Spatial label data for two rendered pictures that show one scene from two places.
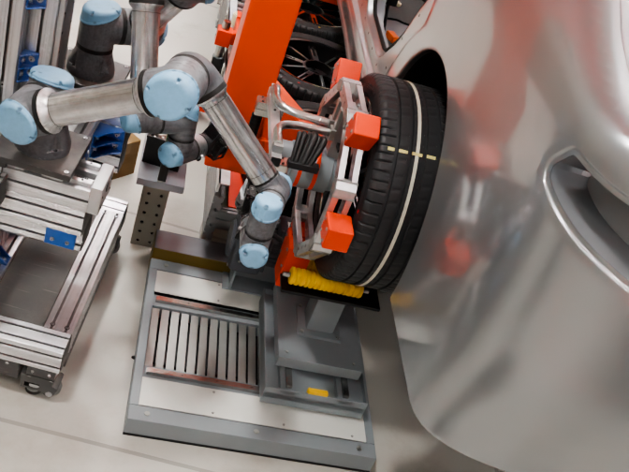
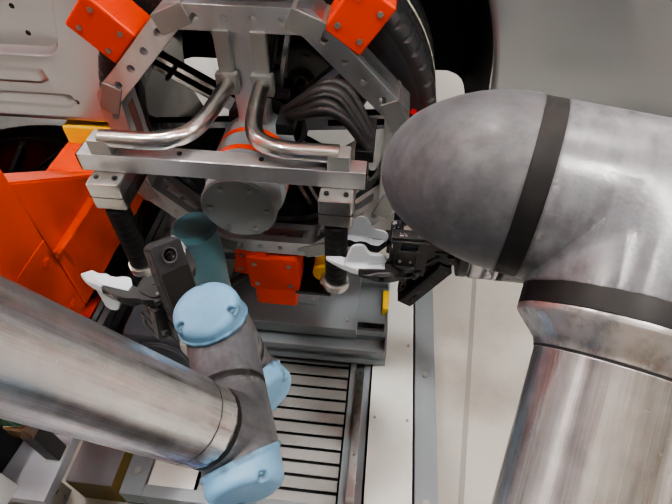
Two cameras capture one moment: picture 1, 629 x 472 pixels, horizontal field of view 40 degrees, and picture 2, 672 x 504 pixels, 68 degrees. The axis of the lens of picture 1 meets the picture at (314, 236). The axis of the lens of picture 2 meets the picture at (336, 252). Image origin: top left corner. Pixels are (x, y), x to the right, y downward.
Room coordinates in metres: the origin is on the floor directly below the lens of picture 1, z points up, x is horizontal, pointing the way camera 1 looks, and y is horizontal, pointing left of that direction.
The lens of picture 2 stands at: (1.92, 0.71, 1.42)
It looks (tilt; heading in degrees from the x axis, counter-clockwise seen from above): 48 degrees down; 292
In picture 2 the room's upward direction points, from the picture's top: straight up
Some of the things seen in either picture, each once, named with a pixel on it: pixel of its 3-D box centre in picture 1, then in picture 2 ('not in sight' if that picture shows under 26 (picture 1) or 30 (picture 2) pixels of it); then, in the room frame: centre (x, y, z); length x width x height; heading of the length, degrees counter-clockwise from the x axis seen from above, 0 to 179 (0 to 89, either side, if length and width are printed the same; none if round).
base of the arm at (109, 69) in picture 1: (93, 56); not in sight; (2.45, 0.87, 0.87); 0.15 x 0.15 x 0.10
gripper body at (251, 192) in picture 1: (255, 209); (426, 247); (1.98, 0.18, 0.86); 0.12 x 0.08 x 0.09; 16
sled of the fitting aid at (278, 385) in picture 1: (310, 350); (309, 302); (2.35, -0.14, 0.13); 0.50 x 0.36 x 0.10; 16
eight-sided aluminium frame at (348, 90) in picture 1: (327, 170); (260, 146); (2.35, 0.04, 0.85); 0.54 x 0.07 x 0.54; 16
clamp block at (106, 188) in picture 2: (270, 107); (118, 177); (2.45, 0.28, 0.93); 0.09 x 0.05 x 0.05; 106
